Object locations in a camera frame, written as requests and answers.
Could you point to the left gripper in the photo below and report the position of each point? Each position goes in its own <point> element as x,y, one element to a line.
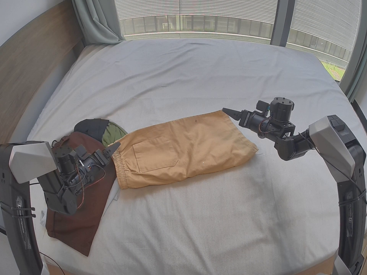
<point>91,165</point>

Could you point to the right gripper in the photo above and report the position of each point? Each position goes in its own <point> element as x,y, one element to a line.
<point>258,123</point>

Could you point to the tan shorts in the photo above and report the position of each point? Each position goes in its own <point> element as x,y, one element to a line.
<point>186,147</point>

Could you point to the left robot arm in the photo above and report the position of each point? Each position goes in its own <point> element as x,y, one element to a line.
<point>31,162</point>

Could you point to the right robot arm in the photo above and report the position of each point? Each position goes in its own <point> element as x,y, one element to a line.
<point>329,145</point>

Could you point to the black garment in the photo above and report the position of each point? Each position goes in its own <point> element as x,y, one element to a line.
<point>89,127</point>

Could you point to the white garment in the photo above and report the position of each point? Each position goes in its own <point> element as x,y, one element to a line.
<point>114,195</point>

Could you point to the green garment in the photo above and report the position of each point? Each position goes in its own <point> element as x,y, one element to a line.
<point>113,133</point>

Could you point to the brown garment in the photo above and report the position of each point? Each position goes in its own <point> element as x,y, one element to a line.
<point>74,231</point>

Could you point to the window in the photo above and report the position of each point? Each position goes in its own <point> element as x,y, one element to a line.
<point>284,13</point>

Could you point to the grey-green curtain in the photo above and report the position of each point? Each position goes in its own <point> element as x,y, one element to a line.
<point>94,19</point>

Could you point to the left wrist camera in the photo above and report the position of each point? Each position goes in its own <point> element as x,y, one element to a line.
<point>80,151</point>

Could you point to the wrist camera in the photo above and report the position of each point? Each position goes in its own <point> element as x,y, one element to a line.
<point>261,105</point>
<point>80,151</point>

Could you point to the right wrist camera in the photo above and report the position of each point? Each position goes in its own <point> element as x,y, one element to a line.
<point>261,105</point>

